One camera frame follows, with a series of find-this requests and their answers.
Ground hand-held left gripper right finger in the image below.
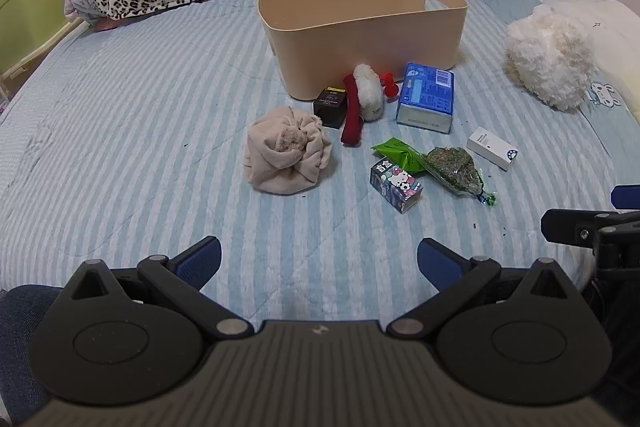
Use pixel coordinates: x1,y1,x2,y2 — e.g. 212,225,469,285
387,237,582,339

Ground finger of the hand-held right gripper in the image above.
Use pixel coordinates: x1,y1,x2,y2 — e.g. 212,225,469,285
541,207,640,249
611,185,640,208

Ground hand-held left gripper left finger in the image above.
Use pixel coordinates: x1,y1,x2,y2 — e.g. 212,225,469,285
60,236,255,340

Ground cartoon cat printed box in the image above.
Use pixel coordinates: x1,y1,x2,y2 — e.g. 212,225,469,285
370,158,424,214

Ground clear bag of dried herbs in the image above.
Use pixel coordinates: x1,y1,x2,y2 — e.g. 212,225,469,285
419,146,498,208

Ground small white box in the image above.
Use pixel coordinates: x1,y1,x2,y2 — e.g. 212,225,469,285
466,126,519,172

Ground green snack packet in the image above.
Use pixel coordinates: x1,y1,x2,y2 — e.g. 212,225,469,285
370,137,431,174

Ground beige cloth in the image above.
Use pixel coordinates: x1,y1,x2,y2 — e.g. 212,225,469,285
244,106,333,195

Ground blue tissue pack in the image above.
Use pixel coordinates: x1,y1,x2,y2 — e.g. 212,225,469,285
396,62,456,134

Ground red and white plush toy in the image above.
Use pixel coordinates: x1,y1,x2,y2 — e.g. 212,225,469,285
341,63,387,148

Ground small red plastic toy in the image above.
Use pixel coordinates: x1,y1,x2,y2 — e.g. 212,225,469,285
380,73,401,100

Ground small black box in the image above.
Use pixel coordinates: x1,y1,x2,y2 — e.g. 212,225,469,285
313,87,349,130

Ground beige plastic storage bin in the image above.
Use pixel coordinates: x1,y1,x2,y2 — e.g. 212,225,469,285
257,0,469,102

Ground white fluffy plush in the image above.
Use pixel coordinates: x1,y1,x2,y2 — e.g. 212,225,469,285
505,4,598,112

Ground person's leg in jeans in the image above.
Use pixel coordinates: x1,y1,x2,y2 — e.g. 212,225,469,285
0,284,68,413

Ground pink floral cloth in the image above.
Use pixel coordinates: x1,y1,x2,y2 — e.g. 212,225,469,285
64,0,118,30

